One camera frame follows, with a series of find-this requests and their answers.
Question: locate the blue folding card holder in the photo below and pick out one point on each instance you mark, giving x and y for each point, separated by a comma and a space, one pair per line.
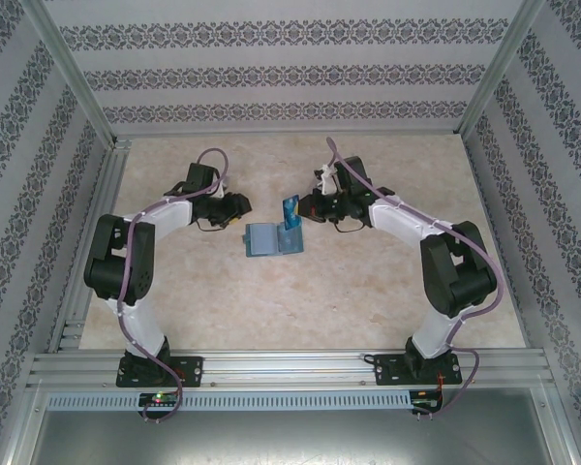
266, 239

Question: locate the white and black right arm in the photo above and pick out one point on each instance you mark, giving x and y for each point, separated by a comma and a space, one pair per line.
402, 218

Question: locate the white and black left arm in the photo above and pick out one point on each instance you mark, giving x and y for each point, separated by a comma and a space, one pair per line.
164, 218

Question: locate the left controller circuit board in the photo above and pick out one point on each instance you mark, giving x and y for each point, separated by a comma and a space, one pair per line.
157, 398

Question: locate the controller circuit board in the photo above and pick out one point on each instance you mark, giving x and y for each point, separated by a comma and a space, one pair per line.
157, 398
426, 403

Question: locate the right controller circuit board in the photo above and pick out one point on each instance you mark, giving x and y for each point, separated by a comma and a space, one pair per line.
426, 403

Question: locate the grey metal panel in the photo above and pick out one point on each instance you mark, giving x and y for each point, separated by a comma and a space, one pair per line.
290, 441

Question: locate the aluminium back frame bar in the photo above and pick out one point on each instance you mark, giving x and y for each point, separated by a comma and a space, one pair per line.
290, 132

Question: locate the aluminium side table rail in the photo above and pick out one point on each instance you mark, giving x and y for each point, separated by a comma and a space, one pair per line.
94, 242

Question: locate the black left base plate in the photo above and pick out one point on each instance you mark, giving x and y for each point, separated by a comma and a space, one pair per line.
193, 370

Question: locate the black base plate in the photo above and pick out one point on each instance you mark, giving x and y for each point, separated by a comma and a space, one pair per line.
193, 370
387, 370

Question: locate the aluminium mounting rail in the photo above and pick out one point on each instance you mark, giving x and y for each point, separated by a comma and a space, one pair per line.
290, 368

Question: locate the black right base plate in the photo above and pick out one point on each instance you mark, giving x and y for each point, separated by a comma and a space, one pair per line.
387, 370

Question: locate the short aluminium frame post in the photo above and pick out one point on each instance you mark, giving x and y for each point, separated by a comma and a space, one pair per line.
559, 431
26, 426

